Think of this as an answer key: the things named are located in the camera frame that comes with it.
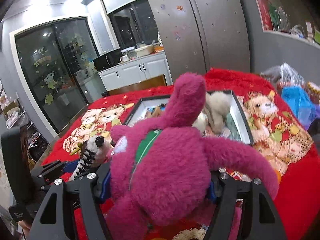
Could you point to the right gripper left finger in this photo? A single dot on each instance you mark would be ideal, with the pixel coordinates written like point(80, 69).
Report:
point(55, 217)

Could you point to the black microwave oven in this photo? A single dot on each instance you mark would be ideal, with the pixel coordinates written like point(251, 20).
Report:
point(108, 60)

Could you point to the white plush lamb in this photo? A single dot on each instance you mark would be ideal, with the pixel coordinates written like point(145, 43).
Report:
point(201, 123)

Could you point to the black white fuzzy hair clip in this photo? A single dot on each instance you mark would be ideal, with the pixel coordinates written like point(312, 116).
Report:
point(94, 152)

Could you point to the glass sliding door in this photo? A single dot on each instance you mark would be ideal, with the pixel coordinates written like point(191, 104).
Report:
point(57, 63)

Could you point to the clear plastic bag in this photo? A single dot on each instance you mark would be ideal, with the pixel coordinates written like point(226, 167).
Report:
point(283, 76)

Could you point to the white wall shelf unit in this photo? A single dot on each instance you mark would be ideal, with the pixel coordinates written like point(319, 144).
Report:
point(293, 19)

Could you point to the red teddy bear blanket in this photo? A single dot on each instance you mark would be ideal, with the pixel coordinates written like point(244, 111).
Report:
point(277, 134)

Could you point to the person left hand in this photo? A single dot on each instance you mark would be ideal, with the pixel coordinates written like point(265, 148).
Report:
point(25, 228)

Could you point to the magenta plush bear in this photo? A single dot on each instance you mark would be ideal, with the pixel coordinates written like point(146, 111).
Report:
point(161, 167)

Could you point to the wooden chair back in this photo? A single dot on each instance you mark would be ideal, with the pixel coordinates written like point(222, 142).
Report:
point(142, 85)

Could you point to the white kitchen cabinet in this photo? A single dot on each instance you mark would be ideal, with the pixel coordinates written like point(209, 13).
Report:
point(135, 71)

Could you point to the black shallow gift box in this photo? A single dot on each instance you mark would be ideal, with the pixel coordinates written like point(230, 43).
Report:
point(236, 120)

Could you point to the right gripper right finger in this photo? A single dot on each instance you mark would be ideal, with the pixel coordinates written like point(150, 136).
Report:
point(259, 216)

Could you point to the cream lace scrunchie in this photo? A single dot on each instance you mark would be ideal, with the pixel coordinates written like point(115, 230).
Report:
point(193, 233)

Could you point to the silver double-door refrigerator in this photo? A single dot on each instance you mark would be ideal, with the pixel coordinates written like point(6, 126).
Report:
point(198, 35)

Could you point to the red box on shelf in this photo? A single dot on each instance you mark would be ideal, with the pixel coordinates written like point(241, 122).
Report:
point(265, 14)

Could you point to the blue plastic bag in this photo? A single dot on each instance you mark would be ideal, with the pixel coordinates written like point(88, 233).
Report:
point(301, 105)

